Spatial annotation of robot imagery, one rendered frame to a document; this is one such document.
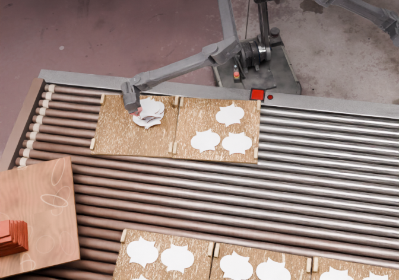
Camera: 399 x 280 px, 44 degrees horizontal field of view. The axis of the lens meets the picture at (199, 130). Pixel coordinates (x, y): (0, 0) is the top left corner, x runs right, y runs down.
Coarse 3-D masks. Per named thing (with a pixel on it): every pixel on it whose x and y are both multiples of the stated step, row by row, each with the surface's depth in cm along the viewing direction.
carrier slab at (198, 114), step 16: (192, 112) 251; (208, 112) 250; (256, 112) 248; (192, 128) 246; (208, 128) 245; (224, 128) 245; (240, 128) 244; (256, 128) 243; (256, 144) 239; (208, 160) 237; (224, 160) 236; (240, 160) 235; (256, 160) 234
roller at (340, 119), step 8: (48, 88) 268; (56, 88) 267; (64, 88) 267; (72, 88) 266; (80, 88) 266; (88, 96) 266; (96, 96) 264; (264, 112) 250; (272, 112) 249; (280, 112) 248; (288, 112) 248; (296, 112) 248; (304, 112) 247; (312, 112) 248; (312, 120) 248; (320, 120) 246; (328, 120) 245; (336, 120) 244; (344, 120) 244; (352, 120) 243; (360, 120) 242; (368, 120) 242; (376, 120) 242; (384, 120) 241; (384, 128) 242; (392, 128) 241
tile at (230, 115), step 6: (222, 108) 249; (228, 108) 249; (234, 108) 249; (240, 108) 249; (216, 114) 248; (222, 114) 248; (228, 114) 247; (234, 114) 247; (240, 114) 247; (222, 120) 246; (228, 120) 246; (234, 120) 245
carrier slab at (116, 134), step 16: (112, 96) 260; (144, 96) 258; (160, 96) 257; (112, 112) 255; (176, 112) 251; (96, 128) 251; (112, 128) 250; (128, 128) 249; (144, 128) 248; (160, 128) 248; (96, 144) 246; (112, 144) 245; (128, 144) 244; (144, 144) 244; (160, 144) 243
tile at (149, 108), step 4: (140, 100) 243; (144, 100) 244; (148, 100) 244; (144, 104) 242; (148, 104) 243; (152, 104) 243; (156, 104) 244; (144, 108) 241; (148, 108) 241; (152, 108) 242; (156, 108) 242; (136, 112) 239; (144, 112) 240; (148, 112) 240; (152, 112) 240; (156, 112) 241; (140, 116) 238; (144, 116) 238; (148, 116) 239; (152, 116) 240
